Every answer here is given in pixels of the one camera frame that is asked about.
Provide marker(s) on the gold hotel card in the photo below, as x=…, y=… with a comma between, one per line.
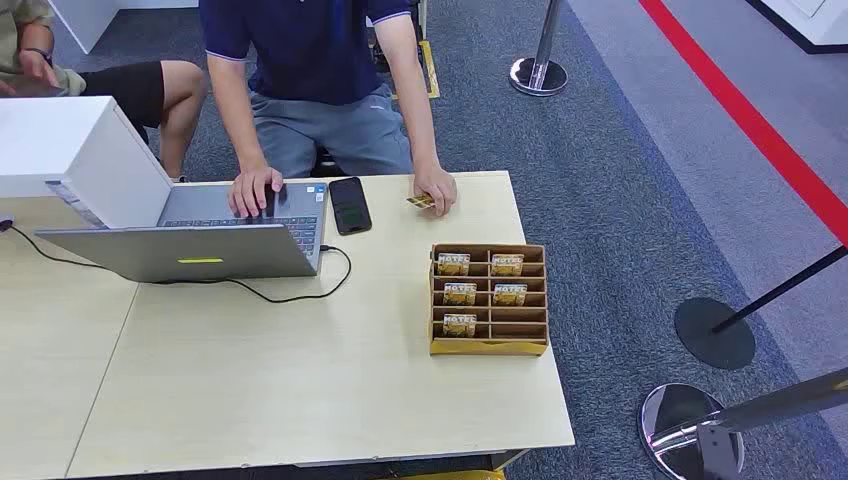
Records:
x=510, y=295
x=454, y=264
x=459, y=325
x=507, y=265
x=460, y=294
x=420, y=201

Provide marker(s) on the person's left forearm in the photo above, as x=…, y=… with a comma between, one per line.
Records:
x=416, y=112

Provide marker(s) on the person's right forearm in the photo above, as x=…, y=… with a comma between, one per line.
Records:
x=237, y=119

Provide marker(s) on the person's left hand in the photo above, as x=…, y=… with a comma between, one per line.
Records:
x=438, y=185

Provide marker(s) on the wooden card holder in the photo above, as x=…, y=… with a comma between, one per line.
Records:
x=489, y=346

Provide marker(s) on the person's right hand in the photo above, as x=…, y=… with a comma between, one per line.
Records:
x=252, y=185

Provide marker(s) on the person in blue shirt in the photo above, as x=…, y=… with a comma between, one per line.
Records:
x=311, y=53

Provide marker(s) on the person in olive shirt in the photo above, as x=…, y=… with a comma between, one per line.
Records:
x=132, y=86

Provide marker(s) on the olive-shirt person's hand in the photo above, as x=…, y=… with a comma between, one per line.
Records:
x=38, y=66

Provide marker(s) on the black smartphone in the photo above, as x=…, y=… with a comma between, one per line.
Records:
x=350, y=206

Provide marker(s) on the black stool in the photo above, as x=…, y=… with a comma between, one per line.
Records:
x=324, y=162

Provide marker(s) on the yellow floor marker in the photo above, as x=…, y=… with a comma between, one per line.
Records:
x=430, y=73

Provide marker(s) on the upright chrome stanchion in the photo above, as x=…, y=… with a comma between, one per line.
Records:
x=538, y=76

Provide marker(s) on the grey laptop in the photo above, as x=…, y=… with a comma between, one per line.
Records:
x=199, y=255

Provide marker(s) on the yellow object under table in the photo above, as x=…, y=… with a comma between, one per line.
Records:
x=457, y=475

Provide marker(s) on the black stanchion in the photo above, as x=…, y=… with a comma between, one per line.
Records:
x=712, y=338

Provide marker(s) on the large chrome stanchion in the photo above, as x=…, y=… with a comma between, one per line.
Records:
x=669, y=424

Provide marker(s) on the white box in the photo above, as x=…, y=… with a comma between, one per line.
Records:
x=60, y=142

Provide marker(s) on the white cabinet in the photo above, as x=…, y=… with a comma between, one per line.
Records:
x=86, y=20

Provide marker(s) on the black wristwatch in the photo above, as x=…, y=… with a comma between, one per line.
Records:
x=41, y=53

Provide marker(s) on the white counter with black base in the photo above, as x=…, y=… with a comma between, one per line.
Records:
x=811, y=20

